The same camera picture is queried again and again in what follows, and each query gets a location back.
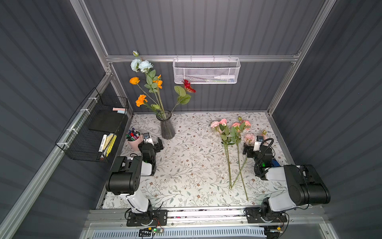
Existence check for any pink peony flower stem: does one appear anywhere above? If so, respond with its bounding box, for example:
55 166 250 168
231 129 268 189

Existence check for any small pink carnation stem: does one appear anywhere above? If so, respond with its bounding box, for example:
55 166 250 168
210 119 233 189

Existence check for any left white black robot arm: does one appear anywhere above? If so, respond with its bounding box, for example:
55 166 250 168
105 138 168 227

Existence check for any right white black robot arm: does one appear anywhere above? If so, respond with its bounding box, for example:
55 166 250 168
243 144 331 224

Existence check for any dark glass vase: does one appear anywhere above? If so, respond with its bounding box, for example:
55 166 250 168
156 110 176 139

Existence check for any pink pen cup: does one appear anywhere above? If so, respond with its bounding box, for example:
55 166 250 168
125 128 143 151

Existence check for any blue stapler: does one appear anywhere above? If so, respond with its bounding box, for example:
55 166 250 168
271 158 281 167

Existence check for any orange flower stem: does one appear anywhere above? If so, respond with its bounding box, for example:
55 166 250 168
129 77 164 115

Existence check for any yellow highlighter pack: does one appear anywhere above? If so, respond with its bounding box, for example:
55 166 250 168
102 133 117 158

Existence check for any red zinnia flower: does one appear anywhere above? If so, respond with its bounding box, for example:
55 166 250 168
171 79 196 112

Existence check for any white tube in basket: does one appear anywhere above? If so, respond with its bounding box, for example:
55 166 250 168
214 75 236 82

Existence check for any light blue flower stem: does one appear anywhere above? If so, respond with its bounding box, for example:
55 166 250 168
130 51 156 87

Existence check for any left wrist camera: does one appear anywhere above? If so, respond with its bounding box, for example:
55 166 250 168
142 132 154 145

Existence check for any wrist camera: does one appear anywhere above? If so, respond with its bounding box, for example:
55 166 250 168
142 132 154 145
253 135 264 151

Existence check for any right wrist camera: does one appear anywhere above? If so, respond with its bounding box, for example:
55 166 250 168
253 135 264 151

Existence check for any black wire wall basket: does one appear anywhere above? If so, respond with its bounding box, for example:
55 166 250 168
56 88 129 163

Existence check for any white wire wall basket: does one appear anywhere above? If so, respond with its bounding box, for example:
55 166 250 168
173 57 241 84

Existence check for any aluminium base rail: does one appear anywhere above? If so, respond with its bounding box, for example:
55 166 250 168
80 206 339 239

